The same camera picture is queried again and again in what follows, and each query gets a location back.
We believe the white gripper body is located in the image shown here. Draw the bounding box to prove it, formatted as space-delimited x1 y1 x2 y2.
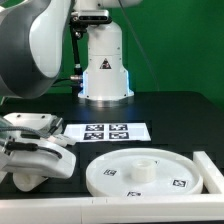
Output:
0 113 76 179

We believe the white round table top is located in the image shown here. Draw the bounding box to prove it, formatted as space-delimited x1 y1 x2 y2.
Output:
86 148 203 197

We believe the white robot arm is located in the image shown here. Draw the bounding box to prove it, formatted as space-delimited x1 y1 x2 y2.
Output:
0 0 118 179

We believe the white cross-shaped table base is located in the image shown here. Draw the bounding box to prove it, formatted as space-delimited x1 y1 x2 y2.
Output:
48 134 76 147

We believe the white marker sheet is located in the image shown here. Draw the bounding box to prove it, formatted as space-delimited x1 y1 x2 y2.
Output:
64 123 151 142

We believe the black base cable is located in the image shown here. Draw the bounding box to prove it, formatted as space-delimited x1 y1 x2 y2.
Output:
49 77 84 89

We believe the black camera on stand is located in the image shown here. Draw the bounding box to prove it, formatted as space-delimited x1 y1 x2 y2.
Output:
68 9 113 88

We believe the white front fence rail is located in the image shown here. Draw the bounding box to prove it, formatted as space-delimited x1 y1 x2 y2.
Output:
0 194 224 224

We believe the white fence rail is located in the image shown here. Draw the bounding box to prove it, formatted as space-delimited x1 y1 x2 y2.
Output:
193 151 224 195
0 194 224 224

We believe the white right fence rail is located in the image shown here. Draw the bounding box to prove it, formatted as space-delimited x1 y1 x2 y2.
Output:
193 151 224 195

